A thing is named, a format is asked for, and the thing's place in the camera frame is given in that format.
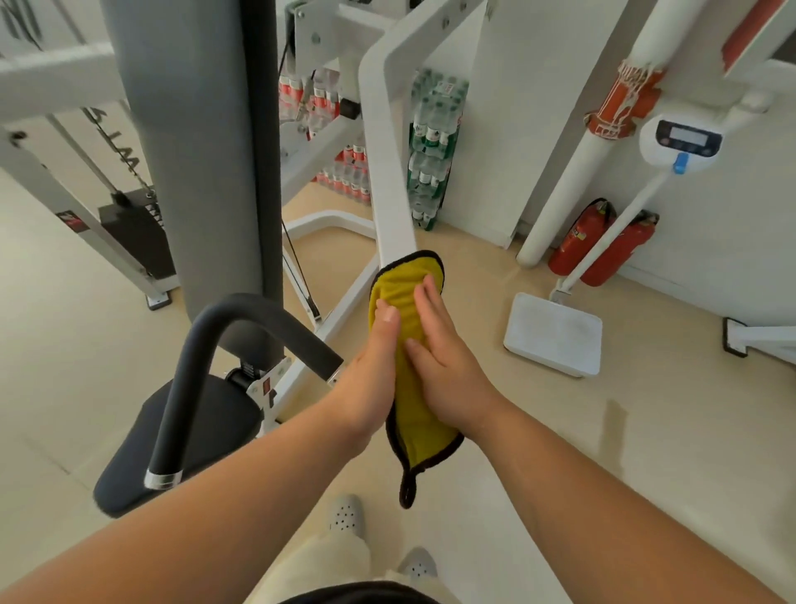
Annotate person's right hand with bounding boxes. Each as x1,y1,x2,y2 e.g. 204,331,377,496
404,275,506,440

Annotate person's left hand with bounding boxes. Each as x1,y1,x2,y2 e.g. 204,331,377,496
323,299,402,458

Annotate yellow cloth with black trim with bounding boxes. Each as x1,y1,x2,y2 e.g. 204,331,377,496
368,250,466,510

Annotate person's right forearm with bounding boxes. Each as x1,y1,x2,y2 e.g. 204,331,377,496
463,398,787,604

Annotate person's left forearm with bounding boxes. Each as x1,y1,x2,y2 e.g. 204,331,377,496
0,398,374,604

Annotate white standing scale with display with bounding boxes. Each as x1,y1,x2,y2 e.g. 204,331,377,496
502,93,775,378

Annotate stack of red label bottles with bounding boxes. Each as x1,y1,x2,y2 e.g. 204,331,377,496
279,68,374,206

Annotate grey left clog shoe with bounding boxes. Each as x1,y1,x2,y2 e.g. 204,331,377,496
328,494,366,541

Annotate grey clog shoe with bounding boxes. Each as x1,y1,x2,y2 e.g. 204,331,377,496
398,548,438,582
328,494,366,541

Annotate stack of green label bottles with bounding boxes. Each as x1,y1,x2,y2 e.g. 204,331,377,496
407,68,470,232

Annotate red fire extinguisher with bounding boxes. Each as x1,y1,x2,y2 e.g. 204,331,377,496
581,210,660,287
547,199,616,276

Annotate grey right clog shoe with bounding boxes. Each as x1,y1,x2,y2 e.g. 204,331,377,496
398,548,438,582

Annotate black seat pad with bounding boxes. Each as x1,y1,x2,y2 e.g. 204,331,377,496
93,373,265,519

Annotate beige trousers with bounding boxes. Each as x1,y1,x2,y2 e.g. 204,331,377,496
245,532,461,604

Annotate black shirt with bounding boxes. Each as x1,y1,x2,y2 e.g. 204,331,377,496
295,582,439,604

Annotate grey upright back pad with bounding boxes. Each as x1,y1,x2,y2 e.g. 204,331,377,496
99,0,286,368

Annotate black weight stack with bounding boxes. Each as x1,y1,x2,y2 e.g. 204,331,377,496
98,190,178,281

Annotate red pipe coupling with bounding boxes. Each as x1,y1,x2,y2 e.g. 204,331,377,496
585,59,665,139

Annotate red and white pipe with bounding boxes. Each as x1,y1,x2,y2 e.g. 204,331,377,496
721,0,796,94

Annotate black machine cable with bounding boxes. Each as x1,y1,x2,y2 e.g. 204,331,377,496
282,221,322,322

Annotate black foam handle bar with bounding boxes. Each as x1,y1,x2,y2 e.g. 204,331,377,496
144,292,345,491

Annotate white wall pipe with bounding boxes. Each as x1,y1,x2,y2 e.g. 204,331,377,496
516,0,772,270

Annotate white frame foot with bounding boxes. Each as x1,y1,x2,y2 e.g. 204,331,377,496
721,317,796,365

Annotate white exercise machine frame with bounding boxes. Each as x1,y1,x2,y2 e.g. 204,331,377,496
0,0,449,436

